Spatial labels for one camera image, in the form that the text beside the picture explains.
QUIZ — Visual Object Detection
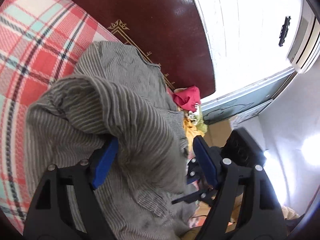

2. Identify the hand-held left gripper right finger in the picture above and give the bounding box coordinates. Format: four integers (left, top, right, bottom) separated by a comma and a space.
192, 135, 288, 240

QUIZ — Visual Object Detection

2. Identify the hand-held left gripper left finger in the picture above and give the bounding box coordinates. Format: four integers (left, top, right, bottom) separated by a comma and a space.
23, 136, 119, 240

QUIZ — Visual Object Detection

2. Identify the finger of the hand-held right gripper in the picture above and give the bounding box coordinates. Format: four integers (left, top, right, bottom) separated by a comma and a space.
171, 186, 218, 207
185, 156, 202, 185

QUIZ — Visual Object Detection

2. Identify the grey striped shirt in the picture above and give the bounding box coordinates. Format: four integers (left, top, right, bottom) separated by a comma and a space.
24, 41, 200, 238

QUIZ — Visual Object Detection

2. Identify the cardboard box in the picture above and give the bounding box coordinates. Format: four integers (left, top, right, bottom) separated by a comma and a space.
204, 119, 234, 150

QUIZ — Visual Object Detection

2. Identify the yellow garment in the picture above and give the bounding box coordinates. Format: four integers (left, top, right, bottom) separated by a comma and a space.
182, 117, 202, 147

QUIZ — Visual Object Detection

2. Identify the green floral garment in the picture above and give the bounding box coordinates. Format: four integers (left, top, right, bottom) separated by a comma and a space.
187, 105, 208, 134

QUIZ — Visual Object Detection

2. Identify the grey door with cartoon drawing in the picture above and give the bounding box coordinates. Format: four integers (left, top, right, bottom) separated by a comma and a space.
201, 74, 293, 125

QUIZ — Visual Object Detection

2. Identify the red garment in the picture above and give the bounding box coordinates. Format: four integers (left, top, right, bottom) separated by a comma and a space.
172, 86, 202, 112

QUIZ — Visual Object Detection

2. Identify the beige cloth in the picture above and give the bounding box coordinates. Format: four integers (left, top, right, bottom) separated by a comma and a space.
281, 205, 304, 228

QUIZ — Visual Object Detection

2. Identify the white air conditioner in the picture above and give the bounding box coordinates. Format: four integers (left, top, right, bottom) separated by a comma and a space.
286, 4, 320, 74

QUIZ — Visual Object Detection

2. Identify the red plaid bed sheet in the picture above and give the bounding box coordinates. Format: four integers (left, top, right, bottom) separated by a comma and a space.
0, 0, 120, 223

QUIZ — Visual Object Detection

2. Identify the dark brown wooden headboard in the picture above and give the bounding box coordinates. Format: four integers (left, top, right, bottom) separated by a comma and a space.
68, 0, 217, 98

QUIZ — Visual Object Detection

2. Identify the white door frame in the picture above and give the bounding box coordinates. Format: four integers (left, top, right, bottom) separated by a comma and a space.
200, 66, 295, 105

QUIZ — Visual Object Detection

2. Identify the black wall bracket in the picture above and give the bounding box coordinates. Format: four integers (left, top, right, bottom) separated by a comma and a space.
279, 16, 292, 47

